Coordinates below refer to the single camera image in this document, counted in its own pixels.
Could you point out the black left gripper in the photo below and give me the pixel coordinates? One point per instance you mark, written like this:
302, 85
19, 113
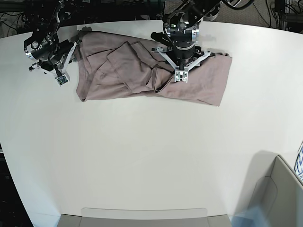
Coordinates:
181, 44

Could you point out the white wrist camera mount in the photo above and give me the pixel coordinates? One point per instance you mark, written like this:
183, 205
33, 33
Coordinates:
182, 66
61, 76

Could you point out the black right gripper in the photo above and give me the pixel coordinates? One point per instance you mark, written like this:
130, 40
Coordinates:
50, 54

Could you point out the pink T-shirt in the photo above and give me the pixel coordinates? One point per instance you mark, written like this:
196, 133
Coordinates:
115, 66

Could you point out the blue blurry object bottom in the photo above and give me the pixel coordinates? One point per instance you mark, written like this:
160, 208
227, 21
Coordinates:
253, 217

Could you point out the blue white patterned cloth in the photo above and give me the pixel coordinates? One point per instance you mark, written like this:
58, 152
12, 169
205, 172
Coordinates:
298, 167

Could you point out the grey cardboard box right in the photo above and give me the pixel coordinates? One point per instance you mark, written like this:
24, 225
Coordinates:
280, 196

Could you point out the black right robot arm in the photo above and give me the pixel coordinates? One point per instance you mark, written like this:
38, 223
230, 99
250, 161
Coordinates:
46, 17

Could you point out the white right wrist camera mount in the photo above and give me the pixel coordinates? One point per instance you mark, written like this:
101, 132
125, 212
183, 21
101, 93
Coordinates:
61, 76

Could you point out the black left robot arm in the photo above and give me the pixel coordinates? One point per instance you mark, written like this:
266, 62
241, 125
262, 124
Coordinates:
181, 28

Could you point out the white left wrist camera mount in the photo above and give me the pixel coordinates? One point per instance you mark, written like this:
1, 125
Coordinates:
182, 66

